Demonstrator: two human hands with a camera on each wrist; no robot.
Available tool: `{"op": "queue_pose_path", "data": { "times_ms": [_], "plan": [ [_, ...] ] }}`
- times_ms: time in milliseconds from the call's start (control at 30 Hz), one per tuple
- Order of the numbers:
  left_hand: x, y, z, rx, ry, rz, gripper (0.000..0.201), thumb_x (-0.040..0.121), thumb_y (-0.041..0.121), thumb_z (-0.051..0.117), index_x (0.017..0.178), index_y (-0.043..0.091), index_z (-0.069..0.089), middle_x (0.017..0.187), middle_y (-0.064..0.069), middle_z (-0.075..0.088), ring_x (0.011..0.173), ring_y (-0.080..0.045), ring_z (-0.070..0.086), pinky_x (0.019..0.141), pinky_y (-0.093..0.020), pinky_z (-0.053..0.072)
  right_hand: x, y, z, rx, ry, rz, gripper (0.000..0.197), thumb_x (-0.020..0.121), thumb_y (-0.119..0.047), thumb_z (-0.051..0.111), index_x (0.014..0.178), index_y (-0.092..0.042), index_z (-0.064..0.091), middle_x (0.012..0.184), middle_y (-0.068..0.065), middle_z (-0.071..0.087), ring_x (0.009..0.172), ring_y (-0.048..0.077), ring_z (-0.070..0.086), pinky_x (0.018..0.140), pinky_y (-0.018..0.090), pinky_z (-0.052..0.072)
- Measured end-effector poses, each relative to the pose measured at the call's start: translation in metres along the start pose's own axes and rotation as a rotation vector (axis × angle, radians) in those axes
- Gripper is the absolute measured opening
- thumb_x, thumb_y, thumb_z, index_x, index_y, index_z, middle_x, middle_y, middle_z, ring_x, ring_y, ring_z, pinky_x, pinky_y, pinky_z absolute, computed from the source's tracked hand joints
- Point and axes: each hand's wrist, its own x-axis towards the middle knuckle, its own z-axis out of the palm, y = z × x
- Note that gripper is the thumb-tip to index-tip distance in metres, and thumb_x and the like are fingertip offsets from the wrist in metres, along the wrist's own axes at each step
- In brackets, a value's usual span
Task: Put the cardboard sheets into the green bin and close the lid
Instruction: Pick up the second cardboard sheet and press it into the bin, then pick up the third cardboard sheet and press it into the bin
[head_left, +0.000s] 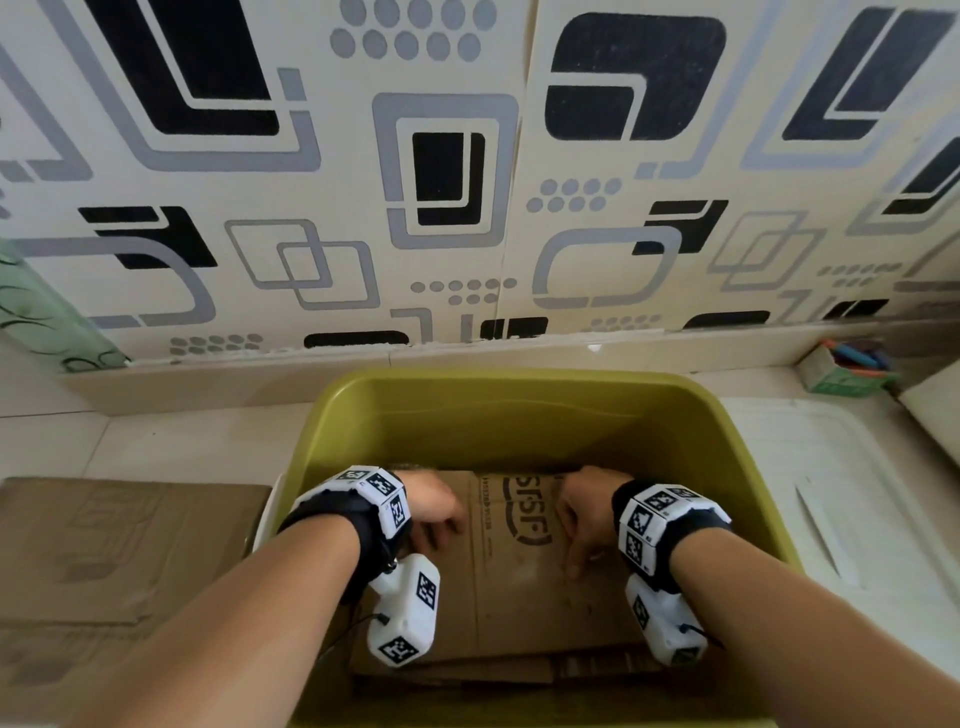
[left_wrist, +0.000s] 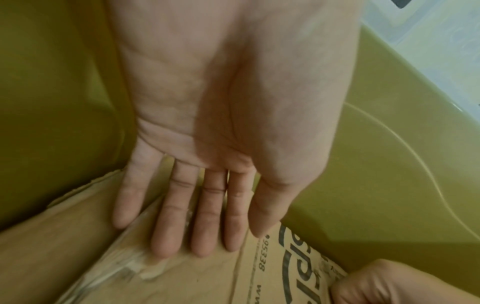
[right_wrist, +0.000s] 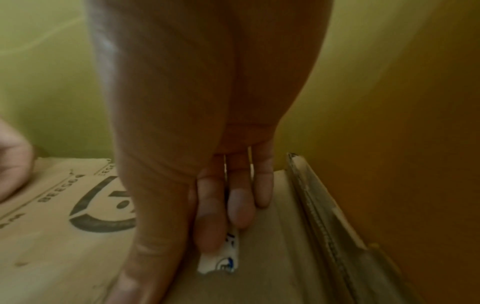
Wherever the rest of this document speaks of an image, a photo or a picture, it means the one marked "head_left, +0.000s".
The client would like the person's left hand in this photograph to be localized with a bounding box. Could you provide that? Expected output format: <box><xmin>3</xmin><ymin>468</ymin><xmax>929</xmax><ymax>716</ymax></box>
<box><xmin>397</xmin><ymin>468</ymin><xmax>468</xmax><ymax>556</ymax></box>

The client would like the person's right hand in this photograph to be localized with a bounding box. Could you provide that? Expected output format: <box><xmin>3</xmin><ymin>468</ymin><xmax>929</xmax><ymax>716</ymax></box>
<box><xmin>554</xmin><ymin>464</ymin><xmax>635</xmax><ymax>583</ymax></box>

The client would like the brown cardboard with white label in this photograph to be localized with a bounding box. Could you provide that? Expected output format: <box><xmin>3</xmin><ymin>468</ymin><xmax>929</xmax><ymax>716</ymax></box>
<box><xmin>352</xmin><ymin>466</ymin><xmax>654</xmax><ymax>665</ymax></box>

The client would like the olive green plastic bin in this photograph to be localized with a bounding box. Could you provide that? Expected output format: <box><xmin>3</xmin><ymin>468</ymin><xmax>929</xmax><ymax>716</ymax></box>
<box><xmin>288</xmin><ymin>367</ymin><xmax>808</xmax><ymax>728</ymax></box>

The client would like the white plastic lid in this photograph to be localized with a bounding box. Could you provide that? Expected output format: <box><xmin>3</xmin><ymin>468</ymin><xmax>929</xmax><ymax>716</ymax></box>
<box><xmin>716</xmin><ymin>395</ymin><xmax>960</xmax><ymax>661</ymax></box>

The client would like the person's right forearm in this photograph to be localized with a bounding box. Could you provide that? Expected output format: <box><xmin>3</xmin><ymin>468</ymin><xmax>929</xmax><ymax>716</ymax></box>
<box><xmin>667</xmin><ymin>528</ymin><xmax>960</xmax><ymax>728</ymax></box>

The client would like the person's left forearm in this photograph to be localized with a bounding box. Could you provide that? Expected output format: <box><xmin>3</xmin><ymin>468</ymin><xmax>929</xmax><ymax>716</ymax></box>
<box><xmin>67</xmin><ymin>513</ymin><xmax>363</xmax><ymax>728</ymax></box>

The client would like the small green pen box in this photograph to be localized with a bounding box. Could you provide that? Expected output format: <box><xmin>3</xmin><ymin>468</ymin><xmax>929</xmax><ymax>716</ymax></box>
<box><xmin>794</xmin><ymin>341</ymin><xmax>901</xmax><ymax>399</ymax></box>

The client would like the white flat board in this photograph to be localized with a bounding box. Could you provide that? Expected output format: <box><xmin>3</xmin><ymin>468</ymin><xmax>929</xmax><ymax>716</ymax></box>
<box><xmin>898</xmin><ymin>358</ymin><xmax>960</xmax><ymax>448</ymax></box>

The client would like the black right wrist strap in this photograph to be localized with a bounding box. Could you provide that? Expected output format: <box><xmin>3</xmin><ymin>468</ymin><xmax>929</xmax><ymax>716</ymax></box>
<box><xmin>611</xmin><ymin>479</ymin><xmax>733</xmax><ymax>594</ymax></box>

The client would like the black wrist strap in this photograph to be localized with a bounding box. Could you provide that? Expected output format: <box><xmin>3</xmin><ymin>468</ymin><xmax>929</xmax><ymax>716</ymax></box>
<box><xmin>277</xmin><ymin>464</ymin><xmax>414</xmax><ymax>605</ymax></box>
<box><xmin>611</xmin><ymin>479</ymin><xmax>733</xmax><ymax>594</ymax></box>

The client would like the black left wrist strap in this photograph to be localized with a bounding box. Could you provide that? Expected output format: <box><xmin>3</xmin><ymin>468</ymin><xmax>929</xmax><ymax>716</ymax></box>
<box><xmin>277</xmin><ymin>464</ymin><xmax>414</xmax><ymax>605</ymax></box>

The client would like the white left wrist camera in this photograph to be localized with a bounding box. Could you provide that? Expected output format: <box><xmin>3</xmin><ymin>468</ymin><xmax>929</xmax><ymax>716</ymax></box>
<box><xmin>365</xmin><ymin>553</ymin><xmax>442</xmax><ymax>669</ymax></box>

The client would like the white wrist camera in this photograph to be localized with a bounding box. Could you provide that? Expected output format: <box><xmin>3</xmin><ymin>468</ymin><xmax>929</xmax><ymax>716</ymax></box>
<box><xmin>365</xmin><ymin>553</ymin><xmax>442</xmax><ymax>669</ymax></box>
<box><xmin>623</xmin><ymin>573</ymin><xmax>710</xmax><ymax>667</ymax></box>

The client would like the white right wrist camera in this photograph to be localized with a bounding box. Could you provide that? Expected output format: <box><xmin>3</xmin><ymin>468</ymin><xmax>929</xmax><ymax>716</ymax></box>
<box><xmin>623</xmin><ymin>573</ymin><xmax>710</xmax><ymax>667</ymax></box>

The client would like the black left camera cable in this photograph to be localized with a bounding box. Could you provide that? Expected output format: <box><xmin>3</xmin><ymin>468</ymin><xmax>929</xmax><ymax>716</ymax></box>
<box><xmin>314</xmin><ymin>611</ymin><xmax>388</xmax><ymax>665</ymax></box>

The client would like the black camera cable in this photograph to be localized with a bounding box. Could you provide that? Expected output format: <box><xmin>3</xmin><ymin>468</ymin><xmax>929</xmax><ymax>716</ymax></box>
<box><xmin>674</xmin><ymin>622</ymin><xmax>725</xmax><ymax>650</ymax></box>
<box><xmin>314</xmin><ymin>611</ymin><xmax>388</xmax><ymax>665</ymax></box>

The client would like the black right camera cable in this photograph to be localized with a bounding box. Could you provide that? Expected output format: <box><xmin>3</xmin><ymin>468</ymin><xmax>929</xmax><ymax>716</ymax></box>
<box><xmin>674</xmin><ymin>622</ymin><xmax>725</xmax><ymax>650</ymax></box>

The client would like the green ring-patterned curtain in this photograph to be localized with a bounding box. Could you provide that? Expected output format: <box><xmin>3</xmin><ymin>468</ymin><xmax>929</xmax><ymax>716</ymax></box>
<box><xmin>0</xmin><ymin>238</ymin><xmax>133</xmax><ymax>375</ymax></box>

